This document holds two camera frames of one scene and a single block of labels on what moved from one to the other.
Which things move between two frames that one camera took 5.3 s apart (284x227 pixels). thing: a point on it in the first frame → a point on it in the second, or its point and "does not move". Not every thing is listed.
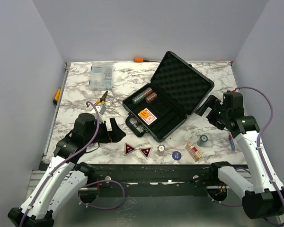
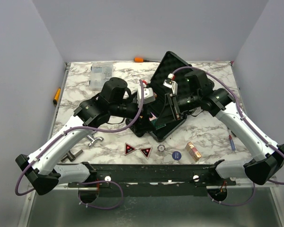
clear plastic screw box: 101,77 does not move
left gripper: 115,135 → 143,125
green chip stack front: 203,139 → 157,126
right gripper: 218,103 → 171,111
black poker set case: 176,91 does not move
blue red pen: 232,143 does not move
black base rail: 132,180 does not move
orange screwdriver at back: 141,59 does not move
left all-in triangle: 128,149 does not move
